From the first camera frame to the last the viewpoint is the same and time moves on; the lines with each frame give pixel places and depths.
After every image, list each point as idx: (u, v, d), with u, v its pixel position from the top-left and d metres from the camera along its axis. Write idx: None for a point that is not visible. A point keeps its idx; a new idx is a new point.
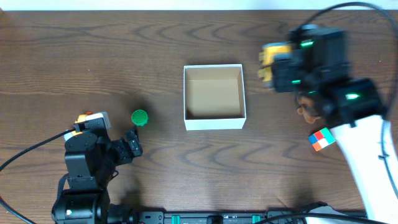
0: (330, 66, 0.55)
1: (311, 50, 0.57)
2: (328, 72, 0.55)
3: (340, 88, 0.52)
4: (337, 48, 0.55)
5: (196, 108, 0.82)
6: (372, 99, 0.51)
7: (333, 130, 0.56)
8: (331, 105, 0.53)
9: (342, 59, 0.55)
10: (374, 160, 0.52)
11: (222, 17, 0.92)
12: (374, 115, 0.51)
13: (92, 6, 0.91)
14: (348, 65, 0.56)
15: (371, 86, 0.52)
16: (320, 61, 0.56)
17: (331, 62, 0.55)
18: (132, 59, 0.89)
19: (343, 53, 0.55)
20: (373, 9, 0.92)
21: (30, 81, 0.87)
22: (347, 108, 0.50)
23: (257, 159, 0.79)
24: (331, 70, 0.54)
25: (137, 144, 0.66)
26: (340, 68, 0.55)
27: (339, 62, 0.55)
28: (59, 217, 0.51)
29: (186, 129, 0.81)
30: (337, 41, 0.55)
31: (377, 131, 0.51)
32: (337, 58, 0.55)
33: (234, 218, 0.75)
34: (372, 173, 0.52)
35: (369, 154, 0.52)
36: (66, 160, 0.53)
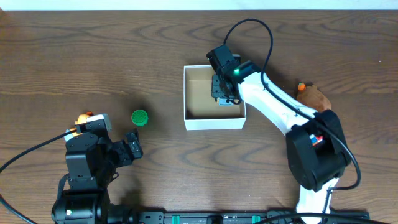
0: (224, 65, 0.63)
1: (212, 61, 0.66)
2: (223, 68, 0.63)
3: (229, 72, 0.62)
4: (223, 53, 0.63)
5: (196, 109, 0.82)
6: (254, 70, 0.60)
7: (241, 98, 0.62)
8: (230, 84, 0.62)
9: (231, 58, 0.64)
10: (263, 95, 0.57)
11: (222, 17, 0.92)
12: (255, 73, 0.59)
13: (92, 5, 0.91)
14: (236, 60, 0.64)
15: (255, 66, 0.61)
16: (216, 64, 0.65)
17: (222, 61, 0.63)
18: (132, 59, 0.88)
19: (231, 55, 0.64)
20: (372, 10, 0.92)
21: (29, 81, 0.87)
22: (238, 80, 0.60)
23: (257, 159, 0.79)
24: (226, 67, 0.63)
25: (137, 145, 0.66)
26: (231, 64, 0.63)
27: (228, 60, 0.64)
28: (59, 217, 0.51)
29: (186, 129, 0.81)
30: (221, 48, 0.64)
31: (257, 78, 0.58)
32: (227, 59, 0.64)
33: (234, 218, 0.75)
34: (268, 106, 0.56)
35: (257, 93, 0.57)
36: (66, 159, 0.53)
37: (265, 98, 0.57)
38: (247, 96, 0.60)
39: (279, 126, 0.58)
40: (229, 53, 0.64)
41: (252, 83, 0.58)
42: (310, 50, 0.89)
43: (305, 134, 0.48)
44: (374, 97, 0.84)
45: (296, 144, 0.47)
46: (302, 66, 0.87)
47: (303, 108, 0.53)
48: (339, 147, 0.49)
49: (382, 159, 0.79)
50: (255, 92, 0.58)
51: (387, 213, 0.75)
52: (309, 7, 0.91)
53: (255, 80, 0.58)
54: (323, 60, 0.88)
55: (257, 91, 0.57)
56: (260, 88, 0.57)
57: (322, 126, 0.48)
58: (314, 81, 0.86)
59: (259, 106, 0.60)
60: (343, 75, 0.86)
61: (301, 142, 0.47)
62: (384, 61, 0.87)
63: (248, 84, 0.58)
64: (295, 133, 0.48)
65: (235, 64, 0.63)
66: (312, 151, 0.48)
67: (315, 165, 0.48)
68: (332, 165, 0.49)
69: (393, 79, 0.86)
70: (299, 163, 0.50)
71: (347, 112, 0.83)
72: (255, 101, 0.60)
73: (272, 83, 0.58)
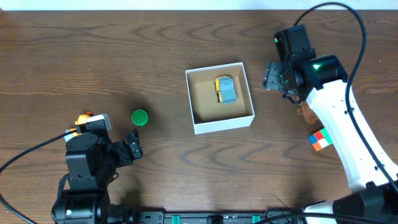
0: (296, 52, 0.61)
1: (282, 43, 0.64)
2: (295, 55, 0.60)
3: (306, 63, 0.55)
4: (298, 37, 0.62)
5: (201, 110, 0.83)
6: (336, 68, 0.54)
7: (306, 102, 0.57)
8: (300, 78, 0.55)
9: (305, 46, 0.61)
10: (342, 119, 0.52)
11: (222, 17, 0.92)
12: (339, 80, 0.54)
13: (93, 5, 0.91)
14: (311, 50, 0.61)
15: (337, 64, 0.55)
16: (288, 49, 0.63)
17: (296, 46, 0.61)
18: (132, 59, 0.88)
19: (305, 42, 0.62)
20: (372, 10, 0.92)
21: (29, 81, 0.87)
22: (315, 74, 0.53)
23: (257, 159, 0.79)
24: (298, 55, 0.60)
25: (137, 145, 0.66)
26: (305, 53, 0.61)
27: (302, 48, 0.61)
28: (59, 217, 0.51)
29: (194, 133, 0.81)
30: (296, 30, 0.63)
31: (341, 91, 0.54)
32: (302, 46, 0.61)
33: (234, 218, 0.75)
34: (346, 134, 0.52)
35: (335, 111, 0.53)
36: (66, 160, 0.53)
37: (343, 122, 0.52)
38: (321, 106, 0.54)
39: (344, 157, 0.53)
40: (305, 40, 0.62)
41: (335, 96, 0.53)
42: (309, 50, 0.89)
43: (379, 198, 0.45)
44: (374, 97, 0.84)
45: (366, 205, 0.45)
46: None
47: (386, 163, 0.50)
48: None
49: None
50: (333, 111, 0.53)
51: None
52: (309, 7, 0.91)
53: (339, 96, 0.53)
54: None
55: (337, 111, 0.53)
56: (342, 109, 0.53)
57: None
58: None
59: (333, 123, 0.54)
60: None
61: (372, 205, 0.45)
62: (384, 61, 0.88)
63: (328, 92, 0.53)
64: (367, 194, 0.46)
65: (309, 53, 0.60)
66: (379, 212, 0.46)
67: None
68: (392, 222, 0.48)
69: (393, 79, 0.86)
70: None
71: None
72: (330, 117, 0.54)
73: (356, 114, 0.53)
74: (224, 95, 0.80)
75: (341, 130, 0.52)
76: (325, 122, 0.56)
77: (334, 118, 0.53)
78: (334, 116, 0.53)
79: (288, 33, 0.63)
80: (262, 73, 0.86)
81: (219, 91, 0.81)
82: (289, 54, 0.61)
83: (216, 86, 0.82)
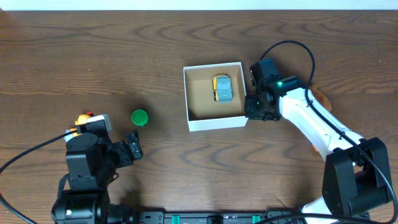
0: (267, 78, 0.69)
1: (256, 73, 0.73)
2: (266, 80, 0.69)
3: (272, 84, 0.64)
4: (267, 67, 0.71)
5: (196, 108, 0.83)
6: (298, 86, 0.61)
7: (281, 113, 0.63)
8: (270, 96, 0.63)
9: (273, 73, 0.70)
10: (305, 111, 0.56)
11: (222, 17, 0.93)
12: (298, 88, 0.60)
13: (93, 5, 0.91)
14: (279, 75, 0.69)
15: (300, 83, 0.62)
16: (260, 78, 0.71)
17: (266, 75, 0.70)
18: (132, 59, 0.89)
19: (273, 70, 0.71)
20: (372, 10, 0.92)
21: (29, 81, 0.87)
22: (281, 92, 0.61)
23: (257, 159, 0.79)
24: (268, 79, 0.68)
25: (137, 145, 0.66)
26: (273, 78, 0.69)
27: (271, 75, 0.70)
28: (59, 217, 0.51)
29: (190, 130, 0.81)
30: (266, 62, 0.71)
31: (301, 92, 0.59)
32: (271, 73, 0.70)
33: (234, 218, 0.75)
34: (310, 121, 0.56)
35: (299, 108, 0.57)
36: (66, 160, 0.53)
37: (308, 114, 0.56)
38: (286, 107, 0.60)
39: (316, 143, 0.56)
40: (273, 70, 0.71)
41: (296, 98, 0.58)
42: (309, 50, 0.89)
43: (347, 162, 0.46)
44: (374, 97, 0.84)
45: (337, 168, 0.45)
46: (302, 66, 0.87)
47: (349, 132, 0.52)
48: (382, 180, 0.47)
49: None
50: (296, 107, 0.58)
51: (387, 213, 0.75)
52: (309, 7, 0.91)
53: (300, 96, 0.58)
54: (324, 60, 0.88)
55: (299, 106, 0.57)
56: (303, 105, 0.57)
57: (366, 155, 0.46)
58: (314, 81, 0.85)
59: (301, 119, 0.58)
60: (344, 74, 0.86)
61: (342, 167, 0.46)
62: (384, 61, 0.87)
63: (290, 97, 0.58)
64: (337, 157, 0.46)
65: (277, 78, 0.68)
66: (352, 179, 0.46)
67: (353, 195, 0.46)
68: (369, 198, 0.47)
69: (393, 79, 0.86)
70: (333, 189, 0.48)
71: (346, 112, 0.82)
72: (295, 114, 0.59)
73: (316, 102, 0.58)
74: (220, 94, 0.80)
75: (306, 119, 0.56)
76: (296, 122, 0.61)
77: (298, 114, 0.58)
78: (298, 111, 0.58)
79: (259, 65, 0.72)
80: None
81: (216, 90, 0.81)
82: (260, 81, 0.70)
83: (214, 85, 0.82)
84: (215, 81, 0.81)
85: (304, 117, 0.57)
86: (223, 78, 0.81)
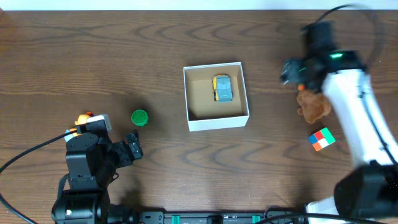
0: (319, 45, 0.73)
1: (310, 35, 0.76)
2: (318, 48, 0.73)
3: (326, 55, 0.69)
4: (324, 33, 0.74)
5: (197, 108, 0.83)
6: (353, 65, 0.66)
7: (326, 88, 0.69)
8: (320, 65, 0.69)
9: (331, 40, 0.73)
10: (355, 102, 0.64)
11: (222, 17, 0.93)
12: (356, 70, 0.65)
13: (93, 5, 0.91)
14: (333, 44, 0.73)
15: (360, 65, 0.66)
16: (314, 42, 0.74)
17: (321, 40, 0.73)
18: (132, 59, 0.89)
19: (331, 37, 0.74)
20: (371, 10, 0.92)
21: (29, 81, 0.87)
22: (331, 62, 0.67)
23: (257, 159, 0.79)
24: (319, 48, 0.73)
25: (137, 146, 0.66)
26: (330, 45, 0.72)
27: (327, 42, 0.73)
28: (59, 217, 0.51)
29: (190, 130, 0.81)
30: (326, 27, 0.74)
31: (354, 79, 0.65)
32: (326, 40, 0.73)
33: (234, 218, 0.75)
34: (360, 122, 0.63)
35: (351, 98, 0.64)
36: (66, 160, 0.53)
37: (357, 106, 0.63)
38: (340, 89, 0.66)
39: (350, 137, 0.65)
40: (330, 37, 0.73)
41: (349, 84, 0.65)
42: None
43: None
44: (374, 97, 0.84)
45: None
46: None
47: (391, 147, 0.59)
48: None
49: None
50: (348, 94, 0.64)
51: None
52: (309, 7, 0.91)
53: (352, 84, 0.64)
54: None
55: (351, 93, 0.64)
56: (356, 94, 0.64)
57: None
58: None
59: (345, 107, 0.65)
60: None
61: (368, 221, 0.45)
62: (384, 61, 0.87)
63: (342, 78, 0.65)
64: None
65: (331, 46, 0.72)
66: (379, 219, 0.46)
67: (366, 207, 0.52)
68: None
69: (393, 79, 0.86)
70: (358, 199, 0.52)
71: None
72: (344, 99, 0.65)
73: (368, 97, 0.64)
74: (220, 94, 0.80)
75: (352, 114, 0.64)
76: (342, 109, 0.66)
77: (356, 104, 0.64)
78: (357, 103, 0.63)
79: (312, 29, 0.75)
80: (262, 73, 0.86)
81: (216, 90, 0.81)
82: (313, 45, 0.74)
83: (214, 85, 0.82)
84: (215, 81, 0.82)
85: (352, 106, 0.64)
86: (223, 78, 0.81)
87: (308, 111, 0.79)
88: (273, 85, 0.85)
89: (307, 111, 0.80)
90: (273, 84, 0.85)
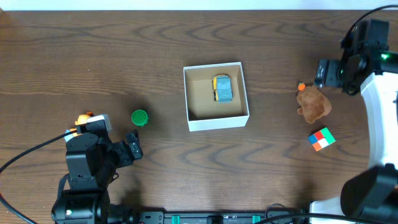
0: (370, 43, 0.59)
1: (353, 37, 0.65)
2: (369, 45, 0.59)
3: (372, 51, 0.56)
4: (376, 32, 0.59)
5: (197, 108, 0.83)
6: None
7: (365, 90, 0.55)
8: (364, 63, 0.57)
9: (382, 42, 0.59)
10: (390, 104, 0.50)
11: (222, 17, 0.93)
12: None
13: (93, 5, 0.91)
14: (386, 46, 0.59)
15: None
16: (361, 40, 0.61)
17: (371, 39, 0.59)
18: (132, 59, 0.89)
19: (384, 38, 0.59)
20: (371, 10, 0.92)
21: (29, 81, 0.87)
22: (378, 64, 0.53)
23: (257, 159, 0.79)
24: (369, 45, 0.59)
25: (137, 146, 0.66)
26: (379, 45, 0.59)
27: (377, 42, 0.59)
28: (59, 217, 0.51)
29: (190, 130, 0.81)
30: (380, 26, 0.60)
31: (395, 82, 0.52)
32: (377, 39, 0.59)
33: (234, 218, 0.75)
34: (391, 125, 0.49)
35: (385, 97, 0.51)
36: (66, 160, 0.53)
37: (388, 107, 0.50)
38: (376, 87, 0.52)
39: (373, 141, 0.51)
40: (385, 37, 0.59)
41: (391, 84, 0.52)
42: (309, 50, 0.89)
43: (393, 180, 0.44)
44: None
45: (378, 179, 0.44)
46: (302, 66, 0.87)
47: None
48: None
49: None
50: (379, 92, 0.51)
51: None
52: (309, 7, 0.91)
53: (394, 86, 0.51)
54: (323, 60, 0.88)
55: (388, 92, 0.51)
56: (391, 97, 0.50)
57: None
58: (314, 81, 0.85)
59: (377, 107, 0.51)
60: None
61: (380, 188, 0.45)
62: None
63: (385, 79, 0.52)
64: (385, 170, 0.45)
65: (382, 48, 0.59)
66: (385, 193, 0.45)
67: (374, 206, 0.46)
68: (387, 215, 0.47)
69: None
70: (360, 193, 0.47)
71: (346, 112, 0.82)
72: (376, 99, 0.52)
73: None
74: (220, 94, 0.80)
75: (383, 116, 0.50)
76: (372, 109, 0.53)
77: (387, 106, 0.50)
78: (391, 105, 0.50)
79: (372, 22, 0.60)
80: (262, 73, 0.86)
81: (216, 90, 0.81)
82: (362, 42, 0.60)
83: (214, 85, 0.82)
84: (215, 81, 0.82)
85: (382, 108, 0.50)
86: (223, 79, 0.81)
87: (307, 111, 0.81)
88: (273, 85, 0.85)
89: (307, 111, 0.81)
90: (274, 84, 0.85)
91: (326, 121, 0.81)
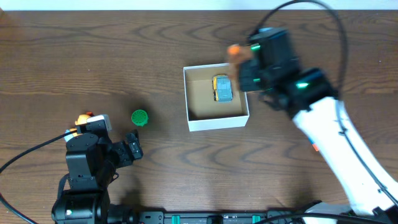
0: (280, 65, 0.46)
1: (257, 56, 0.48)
2: (277, 68, 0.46)
3: (287, 84, 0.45)
4: (282, 47, 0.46)
5: (196, 108, 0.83)
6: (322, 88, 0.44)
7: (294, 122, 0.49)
8: (286, 98, 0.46)
9: (289, 53, 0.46)
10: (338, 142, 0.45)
11: (222, 17, 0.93)
12: (327, 98, 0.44)
13: (94, 5, 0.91)
14: (295, 59, 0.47)
15: (324, 79, 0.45)
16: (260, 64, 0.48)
17: (278, 60, 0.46)
18: (132, 59, 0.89)
19: (286, 52, 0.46)
20: (371, 10, 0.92)
21: (30, 81, 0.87)
22: (302, 99, 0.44)
23: (256, 159, 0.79)
24: (282, 68, 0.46)
25: (137, 146, 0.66)
26: (290, 63, 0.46)
27: (290, 59, 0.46)
28: (59, 217, 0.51)
29: (190, 129, 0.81)
30: (280, 38, 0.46)
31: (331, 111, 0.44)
32: (282, 57, 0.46)
33: (234, 218, 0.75)
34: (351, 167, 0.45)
35: (331, 139, 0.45)
36: (66, 160, 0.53)
37: (343, 152, 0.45)
38: (308, 130, 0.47)
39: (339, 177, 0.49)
40: (285, 51, 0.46)
41: (325, 121, 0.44)
42: (309, 50, 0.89)
43: None
44: (373, 97, 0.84)
45: None
46: None
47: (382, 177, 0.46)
48: None
49: (382, 159, 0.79)
50: (328, 137, 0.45)
51: None
52: (309, 7, 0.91)
53: (329, 116, 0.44)
54: (323, 60, 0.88)
55: (331, 130, 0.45)
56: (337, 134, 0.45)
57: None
58: None
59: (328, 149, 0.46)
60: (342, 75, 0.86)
61: None
62: (384, 62, 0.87)
63: (318, 116, 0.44)
64: None
65: (292, 66, 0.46)
66: None
67: None
68: None
69: (393, 79, 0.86)
70: None
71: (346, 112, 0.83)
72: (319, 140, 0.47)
73: (351, 130, 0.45)
74: (220, 94, 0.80)
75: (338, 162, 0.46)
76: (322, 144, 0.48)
77: (336, 148, 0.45)
78: (339, 147, 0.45)
79: (267, 40, 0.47)
80: None
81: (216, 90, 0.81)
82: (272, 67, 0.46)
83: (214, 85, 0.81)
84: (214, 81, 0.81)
85: (334, 154, 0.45)
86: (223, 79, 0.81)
87: None
88: None
89: None
90: None
91: None
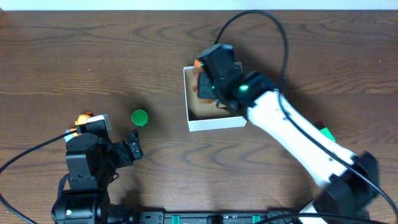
0: (223, 75, 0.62)
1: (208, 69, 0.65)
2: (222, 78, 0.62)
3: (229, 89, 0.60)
4: (222, 60, 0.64)
5: (197, 108, 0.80)
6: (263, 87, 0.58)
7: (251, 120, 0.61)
8: (234, 103, 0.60)
9: (231, 66, 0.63)
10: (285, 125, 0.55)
11: (222, 17, 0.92)
12: (268, 93, 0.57)
13: (93, 5, 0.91)
14: (236, 67, 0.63)
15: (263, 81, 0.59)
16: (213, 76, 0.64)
17: (221, 71, 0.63)
18: (132, 59, 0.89)
19: (227, 64, 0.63)
20: (371, 10, 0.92)
21: (29, 81, 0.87)
22: (245, 97, 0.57)
23: (257, 159, 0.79)
24: (226, 78, 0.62)
25: (137, 146, 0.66)
26: (230, 72, 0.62)
27: (229, 70, 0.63)
28: (59, 217, 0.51)
29: (190, 129, 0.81)
30: (219, 54, 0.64)
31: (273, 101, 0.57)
32: (226, 68, 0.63)
33: (234, 218, 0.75)
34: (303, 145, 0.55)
35: (276, 122, 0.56)
36: (66, 160, 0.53)
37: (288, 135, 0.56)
38: (261, 124, 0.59)
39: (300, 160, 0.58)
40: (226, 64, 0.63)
41: (268, 109, 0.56)
42: (308, 50, 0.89)
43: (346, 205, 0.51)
44: (373, 97, 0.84)
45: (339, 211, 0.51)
46: (302, 67, 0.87)
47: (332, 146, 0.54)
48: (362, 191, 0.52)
49: (382, 159, 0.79)
50: (275, 123, 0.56)
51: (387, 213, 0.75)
52: (309, 7, 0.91)
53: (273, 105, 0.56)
54: (323, 60, 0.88)
55: (275, 115, 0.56)
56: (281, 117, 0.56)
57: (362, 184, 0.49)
58: (313, 81, 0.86)
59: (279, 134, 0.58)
60: (342, 75, 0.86)
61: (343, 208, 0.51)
62: (384, 62, 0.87)
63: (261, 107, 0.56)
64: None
65: (233, 73, 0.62)
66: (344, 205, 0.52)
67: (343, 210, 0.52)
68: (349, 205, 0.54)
69: (393, 79, 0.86)
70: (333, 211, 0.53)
71: (346, 112, 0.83)
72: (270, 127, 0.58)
73: (293, 114, 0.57)
74: None
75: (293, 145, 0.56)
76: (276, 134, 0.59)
77: (285, 132, 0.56)
78: (285, 127, 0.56)
79: (209, 58, 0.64)
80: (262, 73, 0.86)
81: None
82: (218, 79, 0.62)
83: None
84: None
85: (283, 135, 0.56)
86: None
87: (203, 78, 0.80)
88: None
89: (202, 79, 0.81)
90: None
91: (325, 121, 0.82)
